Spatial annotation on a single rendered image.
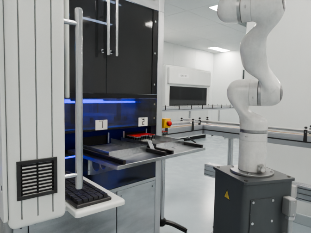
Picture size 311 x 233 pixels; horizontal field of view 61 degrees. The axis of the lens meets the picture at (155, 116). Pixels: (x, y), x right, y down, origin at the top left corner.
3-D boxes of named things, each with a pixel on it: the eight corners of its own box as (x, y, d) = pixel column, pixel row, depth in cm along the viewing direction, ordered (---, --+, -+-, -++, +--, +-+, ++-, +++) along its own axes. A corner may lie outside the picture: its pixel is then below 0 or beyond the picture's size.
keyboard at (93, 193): (40, 180, 122) (40, 174, 122) (70, 174, 131) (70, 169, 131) (76, 209, 91) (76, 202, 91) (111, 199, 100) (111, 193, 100)
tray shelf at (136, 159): (67, 152, 154) (67, 149, 154) (152, 140, 204) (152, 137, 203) (117, 170, 120) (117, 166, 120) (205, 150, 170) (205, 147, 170)
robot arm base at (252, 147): (283, 176, 116) (286, 134, 115) (246, 179, 111) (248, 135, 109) (255, 165, 134) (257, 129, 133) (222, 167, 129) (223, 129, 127)
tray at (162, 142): (121, 142, 181) (121, 137, 181) (148, 138, 200) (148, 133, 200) (156, 150, 158) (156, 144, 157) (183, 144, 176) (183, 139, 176)
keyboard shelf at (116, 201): (17, 188, 118) (17, 182, 118) (77, 176, 136) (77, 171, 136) (52, 228, 84) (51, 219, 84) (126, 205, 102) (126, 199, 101)
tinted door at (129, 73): (105, 93, 163) (106, -6, 158) (155, 94, 193) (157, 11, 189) (106, 93, 162) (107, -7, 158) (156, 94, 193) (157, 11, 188)
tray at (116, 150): (75, 148, 157) (75, 142, 157) (111, 143, 176) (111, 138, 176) (108, 158, 134) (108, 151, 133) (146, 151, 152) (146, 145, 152)
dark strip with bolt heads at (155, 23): (151, 123, 191) (152, 9, 185) (155, 123, 194) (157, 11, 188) (152, 124, 190) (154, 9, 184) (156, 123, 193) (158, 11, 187)
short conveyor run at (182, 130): (152, 142, 206) (153, 121, 204) (139, 139, 216) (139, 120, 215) (203, 134, 254) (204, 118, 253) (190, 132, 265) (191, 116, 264)
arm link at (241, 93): (266, 134, 113) (269, 77, 111) (222, 131, 121) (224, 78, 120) (268, 131, 124) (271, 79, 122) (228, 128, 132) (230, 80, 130)
